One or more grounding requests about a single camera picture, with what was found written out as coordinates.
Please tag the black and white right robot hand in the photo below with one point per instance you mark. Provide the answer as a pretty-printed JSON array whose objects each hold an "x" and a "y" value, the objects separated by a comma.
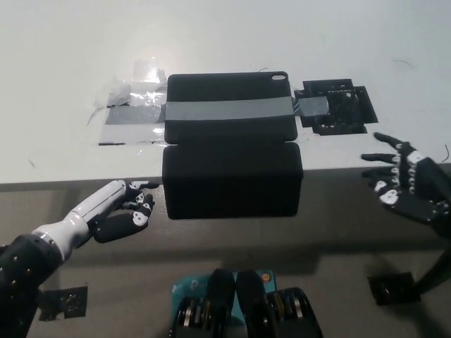
[{"x": 426, "y": 186}]

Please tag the black robot torso blocks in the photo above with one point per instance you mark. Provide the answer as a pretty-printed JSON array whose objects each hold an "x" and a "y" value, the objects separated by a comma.
[{"x": 250, "y": 310}]

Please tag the black tape floor marker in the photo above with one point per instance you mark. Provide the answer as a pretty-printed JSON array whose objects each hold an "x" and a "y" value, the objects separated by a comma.
[
  {"x": 70, "y": 303},
  {"x": 393, "y": 288}
]

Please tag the teal router box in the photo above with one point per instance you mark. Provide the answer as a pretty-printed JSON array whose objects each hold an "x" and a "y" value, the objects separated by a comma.
[{"x": 185, "y": 286}]

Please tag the grey duct tape strip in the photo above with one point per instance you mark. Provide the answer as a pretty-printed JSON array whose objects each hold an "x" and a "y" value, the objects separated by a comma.
[{"x": 229, "y": 110}]

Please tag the black folding tablet cover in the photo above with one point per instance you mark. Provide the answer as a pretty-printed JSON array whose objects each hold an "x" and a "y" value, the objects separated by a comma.
[{"x": 232, "y": 183}]

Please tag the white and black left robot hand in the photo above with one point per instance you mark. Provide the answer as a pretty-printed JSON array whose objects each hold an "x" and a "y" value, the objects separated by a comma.
[{"x": 95, "y": 207}]

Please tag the crumpled clear plastic tape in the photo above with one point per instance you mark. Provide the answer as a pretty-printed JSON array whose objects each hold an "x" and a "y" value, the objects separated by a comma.
[{"x": 141, "y": 98}]

